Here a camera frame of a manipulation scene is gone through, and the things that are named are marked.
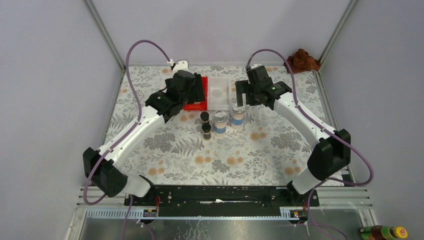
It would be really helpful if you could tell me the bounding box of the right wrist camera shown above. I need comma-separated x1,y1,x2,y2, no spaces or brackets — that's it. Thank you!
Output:
245,63,263,71

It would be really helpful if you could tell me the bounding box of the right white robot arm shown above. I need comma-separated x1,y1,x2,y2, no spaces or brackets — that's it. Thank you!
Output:
235,65,351,206

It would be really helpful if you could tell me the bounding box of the left clear plastic bin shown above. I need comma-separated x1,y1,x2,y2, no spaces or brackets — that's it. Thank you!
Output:
159,78,172,94

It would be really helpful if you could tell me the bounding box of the floral table mat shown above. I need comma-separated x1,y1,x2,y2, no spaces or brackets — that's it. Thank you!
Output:
105,66,328,186

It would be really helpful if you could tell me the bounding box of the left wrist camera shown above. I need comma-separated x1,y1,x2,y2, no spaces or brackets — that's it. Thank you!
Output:
171,60,189,72

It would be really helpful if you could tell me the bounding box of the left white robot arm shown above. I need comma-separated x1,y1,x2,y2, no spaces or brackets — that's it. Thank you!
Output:
82,70,206,206

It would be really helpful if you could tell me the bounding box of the red plastic bin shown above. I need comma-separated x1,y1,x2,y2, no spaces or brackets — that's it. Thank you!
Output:
183,76,208,111

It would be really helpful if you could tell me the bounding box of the clear plastic bin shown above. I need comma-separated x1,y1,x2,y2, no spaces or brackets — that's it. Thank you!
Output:
159,78,172,94
207,76,232,111

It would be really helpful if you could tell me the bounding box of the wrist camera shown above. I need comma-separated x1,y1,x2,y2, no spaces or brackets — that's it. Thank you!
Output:
171,60,189,72
245,63,263,71

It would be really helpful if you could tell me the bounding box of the brown crumpled cloth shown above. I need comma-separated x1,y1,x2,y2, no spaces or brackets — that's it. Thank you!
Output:
287,48,321,74

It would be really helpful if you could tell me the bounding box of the small dark spice bottle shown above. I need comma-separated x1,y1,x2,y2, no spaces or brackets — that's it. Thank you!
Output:
200,111,210,124
201,123,212,141

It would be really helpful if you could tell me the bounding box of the small dark spice bottle front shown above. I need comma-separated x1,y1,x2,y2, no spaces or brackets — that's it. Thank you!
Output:
201,123,212,141

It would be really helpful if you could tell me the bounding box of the green yellow-cap bottle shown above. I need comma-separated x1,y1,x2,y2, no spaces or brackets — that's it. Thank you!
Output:
359,225,408,240

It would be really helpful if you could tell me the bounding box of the small dark spice bottle rear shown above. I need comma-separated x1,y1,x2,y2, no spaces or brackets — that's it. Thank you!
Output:
200,111,210,124

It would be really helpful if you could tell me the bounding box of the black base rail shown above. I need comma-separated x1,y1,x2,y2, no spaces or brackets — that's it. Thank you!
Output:
124,185,320,217

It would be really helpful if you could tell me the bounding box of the blue-label shaker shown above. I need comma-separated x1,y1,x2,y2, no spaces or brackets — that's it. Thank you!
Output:
230,103,246,130
213,110,228,137

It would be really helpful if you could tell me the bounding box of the right clear plastic bin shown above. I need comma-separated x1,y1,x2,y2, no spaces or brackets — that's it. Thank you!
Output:
207,76,232,111

